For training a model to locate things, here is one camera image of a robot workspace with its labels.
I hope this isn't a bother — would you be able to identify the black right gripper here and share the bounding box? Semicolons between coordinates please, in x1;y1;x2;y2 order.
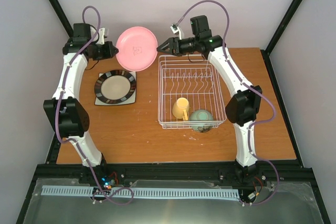
156;37;198;57

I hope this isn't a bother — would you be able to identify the pink plate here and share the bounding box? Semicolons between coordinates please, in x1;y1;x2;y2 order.
116;26;158;72

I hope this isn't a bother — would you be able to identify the dark round plate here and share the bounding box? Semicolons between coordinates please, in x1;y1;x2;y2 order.
94;69;137;104

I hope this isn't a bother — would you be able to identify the yellow mug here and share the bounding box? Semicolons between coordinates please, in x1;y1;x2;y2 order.
172;97;190;121

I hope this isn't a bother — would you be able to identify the mint green bowl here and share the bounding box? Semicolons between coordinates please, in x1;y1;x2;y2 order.
189;109;214;133

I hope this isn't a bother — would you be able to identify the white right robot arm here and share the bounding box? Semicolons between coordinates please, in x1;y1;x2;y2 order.
157;15;262;183

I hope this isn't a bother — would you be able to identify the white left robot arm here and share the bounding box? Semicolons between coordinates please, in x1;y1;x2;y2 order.
43;23;118;184

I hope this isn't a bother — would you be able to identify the square grey black-edged plate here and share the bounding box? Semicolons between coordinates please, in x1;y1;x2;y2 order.
94;70;138;106

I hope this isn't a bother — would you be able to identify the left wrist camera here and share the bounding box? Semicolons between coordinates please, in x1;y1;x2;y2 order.
94;28;109;45

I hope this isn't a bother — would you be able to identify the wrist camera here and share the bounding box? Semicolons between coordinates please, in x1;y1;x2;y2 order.
94;28;109;45
170;24;184;40

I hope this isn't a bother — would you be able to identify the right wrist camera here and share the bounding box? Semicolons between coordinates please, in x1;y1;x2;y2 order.
170;24;184;40

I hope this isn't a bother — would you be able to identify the white wire dish rack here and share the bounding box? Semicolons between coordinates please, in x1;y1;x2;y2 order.
158;54;227;129

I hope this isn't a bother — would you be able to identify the black frame post left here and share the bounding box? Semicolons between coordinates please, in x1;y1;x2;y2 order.
48;0;74;37

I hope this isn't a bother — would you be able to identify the black frame post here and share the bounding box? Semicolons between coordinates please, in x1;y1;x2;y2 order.
48;0;74;37
264;0;320;53

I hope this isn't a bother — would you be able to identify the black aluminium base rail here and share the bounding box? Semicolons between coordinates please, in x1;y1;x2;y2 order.
34;160;314;190

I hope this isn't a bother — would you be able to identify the light blue slotted cable duct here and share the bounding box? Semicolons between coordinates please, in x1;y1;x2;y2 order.
40;185;239;201

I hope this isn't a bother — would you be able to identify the black frame post right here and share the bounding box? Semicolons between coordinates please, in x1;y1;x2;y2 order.
264;0;320;53

